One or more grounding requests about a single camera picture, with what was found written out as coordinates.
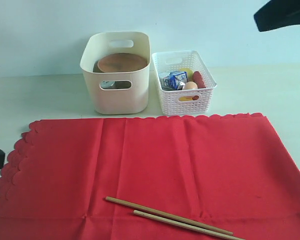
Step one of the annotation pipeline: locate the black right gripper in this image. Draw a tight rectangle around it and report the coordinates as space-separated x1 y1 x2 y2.
253 0 300 32

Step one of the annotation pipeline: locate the wooden chopstick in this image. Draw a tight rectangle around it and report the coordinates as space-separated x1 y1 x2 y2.
105 196 234 236
133 210 244 240

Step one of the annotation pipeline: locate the cream plastic storage bin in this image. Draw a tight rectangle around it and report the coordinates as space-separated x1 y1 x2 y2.
80 31 151 115

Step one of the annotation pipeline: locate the white perforated plastic basket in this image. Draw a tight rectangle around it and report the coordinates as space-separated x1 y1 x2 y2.
151 50 217 116

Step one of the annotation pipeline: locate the red scalloped cloth mat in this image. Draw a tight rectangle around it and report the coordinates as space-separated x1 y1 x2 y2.
0 113 300 240

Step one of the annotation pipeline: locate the yellow lemon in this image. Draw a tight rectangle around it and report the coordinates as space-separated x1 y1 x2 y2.
179 67 194 82

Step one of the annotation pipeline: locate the red sausage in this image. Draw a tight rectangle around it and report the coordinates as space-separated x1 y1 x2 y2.
192 71 206 89

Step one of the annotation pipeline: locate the brown clay plate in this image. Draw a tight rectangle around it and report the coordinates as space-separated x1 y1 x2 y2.
96 53 148 73

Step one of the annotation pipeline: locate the blue white milk carton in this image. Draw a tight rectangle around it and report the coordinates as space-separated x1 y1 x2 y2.
158 70 188 91

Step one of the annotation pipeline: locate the stainless steel cup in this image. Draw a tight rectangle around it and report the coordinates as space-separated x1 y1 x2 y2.
99 81 115 90

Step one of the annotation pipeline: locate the brown egg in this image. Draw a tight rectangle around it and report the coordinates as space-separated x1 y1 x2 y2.
182 81 198 90

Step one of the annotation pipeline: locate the yellow cheese wedge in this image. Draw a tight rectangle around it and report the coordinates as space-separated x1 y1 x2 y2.
178 96 193 102

